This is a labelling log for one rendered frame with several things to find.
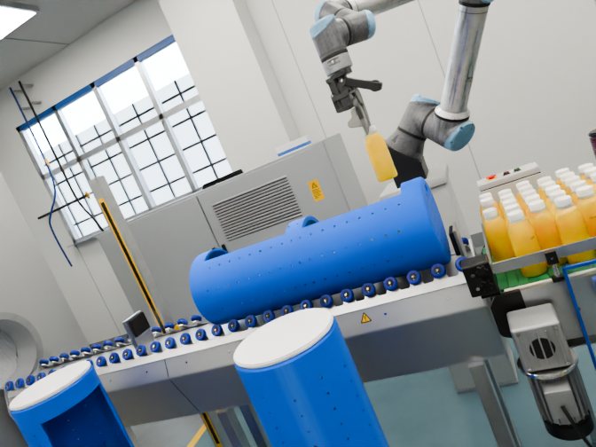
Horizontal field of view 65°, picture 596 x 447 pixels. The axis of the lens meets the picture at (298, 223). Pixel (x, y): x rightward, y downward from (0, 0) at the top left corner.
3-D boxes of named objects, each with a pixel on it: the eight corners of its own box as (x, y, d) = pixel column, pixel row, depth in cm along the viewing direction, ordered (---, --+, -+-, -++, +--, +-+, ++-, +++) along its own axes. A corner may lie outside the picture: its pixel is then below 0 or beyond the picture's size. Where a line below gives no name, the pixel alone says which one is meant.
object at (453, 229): (460, 258, 153) (448, 223, 151) (468, 256, 152) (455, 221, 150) (461, 270, 144) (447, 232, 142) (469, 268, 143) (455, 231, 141)
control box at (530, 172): (485, 205, 174) (476, 179, 172) (543, 187, 166) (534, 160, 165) (487, 212, 165) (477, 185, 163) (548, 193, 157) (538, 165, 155)
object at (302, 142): (283, 156, 350) (278, 147, 349) (312, 143, 344) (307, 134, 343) (279, 158, 338) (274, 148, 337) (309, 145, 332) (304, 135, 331)
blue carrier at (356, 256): (242, 303, 196) (214, 242, 191) (451, 244, 162) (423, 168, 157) (211, 340, 170) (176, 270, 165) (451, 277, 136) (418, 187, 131)
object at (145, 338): (152, 342, 204) (137, 311, 202) (159, 341, 202) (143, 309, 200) (137, 355, 195) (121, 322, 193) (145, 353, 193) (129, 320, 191)
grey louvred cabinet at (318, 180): (197, 351, 463) (133, 218, 441) (405, 300, 379) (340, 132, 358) (166, 384, 414) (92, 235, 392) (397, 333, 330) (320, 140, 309)
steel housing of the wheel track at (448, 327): (75, 414, 247) (45, 358, 242) (502, 324, 164) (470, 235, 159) (30, 454, 221) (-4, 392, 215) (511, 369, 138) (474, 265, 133)
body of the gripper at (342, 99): (342, 113, 156) (329, 79, 154) (366, 103, 153) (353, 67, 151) (337, 115, 149) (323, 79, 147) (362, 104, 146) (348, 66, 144)
